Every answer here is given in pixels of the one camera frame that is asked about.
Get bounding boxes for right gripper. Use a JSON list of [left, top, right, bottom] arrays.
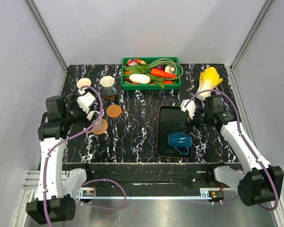
[[182, 105, 213, 139]]

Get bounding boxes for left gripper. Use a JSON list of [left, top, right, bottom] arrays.
[[63, 93, 99, 130]]

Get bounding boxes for dark blue cup front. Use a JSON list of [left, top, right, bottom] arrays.
[[168, 132, 192, 155]]

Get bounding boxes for pink cup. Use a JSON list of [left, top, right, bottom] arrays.
[[87, 111, 105, 134]]

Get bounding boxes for woven rattan coaster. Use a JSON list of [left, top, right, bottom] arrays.
[[91, 118, 108, 135]]

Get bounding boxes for white cup dark body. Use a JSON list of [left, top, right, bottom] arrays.
[[76, 78, 91, 89]]

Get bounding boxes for light brown wooden coaster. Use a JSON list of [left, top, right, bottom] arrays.
[[106, 105, 122, 118]]

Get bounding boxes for dark walnut coaster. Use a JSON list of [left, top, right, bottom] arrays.
[[103, 93, 117, 100]]

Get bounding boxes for grey blue cup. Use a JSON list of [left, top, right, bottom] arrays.
[[100, 76, 117, 96]]

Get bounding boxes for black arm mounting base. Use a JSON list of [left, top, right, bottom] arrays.
[[61, 162, 228, 197]]

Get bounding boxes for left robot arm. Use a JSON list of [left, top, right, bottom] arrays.
[[26, 96, 95, 225]]

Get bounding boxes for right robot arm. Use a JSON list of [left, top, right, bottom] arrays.
[[180, 91, 284, 211]]

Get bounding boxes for black serving tray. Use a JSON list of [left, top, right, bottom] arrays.
[[157, 105, 192, 159]]

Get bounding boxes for green plastic vegetable tray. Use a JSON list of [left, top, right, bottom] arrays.
[[121, 57, 184, 90]]

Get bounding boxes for yellow napa cabbage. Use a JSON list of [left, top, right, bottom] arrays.
[[196, 67, 223, 101]]

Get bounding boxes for orange carrot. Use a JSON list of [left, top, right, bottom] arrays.
[[151, 68, 176, 79]]

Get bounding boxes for white mushroom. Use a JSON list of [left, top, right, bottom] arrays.
[[165, 65, 175, 74]]

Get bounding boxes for purple onion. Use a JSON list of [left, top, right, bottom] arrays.
[[156, 65, 165, 71]]

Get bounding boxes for white radish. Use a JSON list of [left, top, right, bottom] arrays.
[[129, 74, 151, 84]]

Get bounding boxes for green long beans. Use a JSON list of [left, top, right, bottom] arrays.
[[150, 58, 184, 80]]

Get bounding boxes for leafy green vegetable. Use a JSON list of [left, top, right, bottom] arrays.
[[123, 65, 165, 89]]

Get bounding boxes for colourful snack packet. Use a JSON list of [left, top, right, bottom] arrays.
[[126, 59, 147, 66]]

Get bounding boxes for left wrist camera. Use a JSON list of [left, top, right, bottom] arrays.
[[77, 89, 96, 114]]

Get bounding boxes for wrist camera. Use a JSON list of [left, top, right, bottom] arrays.
[[180, 99, 196, 120], [77, 89, 96, 114]]

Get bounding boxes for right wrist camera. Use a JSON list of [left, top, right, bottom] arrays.
[[180, 99, 196, 120]]

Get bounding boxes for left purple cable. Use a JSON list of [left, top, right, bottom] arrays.
[[43, 86, 127, 225]]

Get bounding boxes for purple cable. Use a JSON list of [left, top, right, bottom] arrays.
[[43, 86, 127, 225], [184, 89, 279, 211]]

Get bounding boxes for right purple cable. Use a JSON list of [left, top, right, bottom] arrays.
[[184, 89, 279, 211]]

